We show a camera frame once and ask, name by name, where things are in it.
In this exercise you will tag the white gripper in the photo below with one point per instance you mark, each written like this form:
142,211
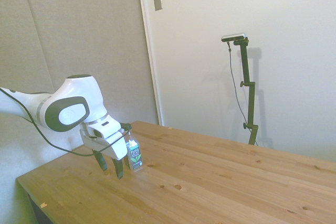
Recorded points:
105,140

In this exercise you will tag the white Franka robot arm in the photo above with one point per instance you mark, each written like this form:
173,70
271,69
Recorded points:
71,98

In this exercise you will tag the Pure Leaf tea bottle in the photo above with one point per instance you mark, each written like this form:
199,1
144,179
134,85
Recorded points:
135,157

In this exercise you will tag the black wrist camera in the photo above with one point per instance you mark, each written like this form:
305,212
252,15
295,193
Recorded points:
125,126

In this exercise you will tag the white door frame strip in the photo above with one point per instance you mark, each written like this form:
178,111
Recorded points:
149,48

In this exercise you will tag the grey wall plate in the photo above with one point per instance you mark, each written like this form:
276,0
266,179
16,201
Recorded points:
157,1

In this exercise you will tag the silver stereo camera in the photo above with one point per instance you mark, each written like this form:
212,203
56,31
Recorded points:
233,36

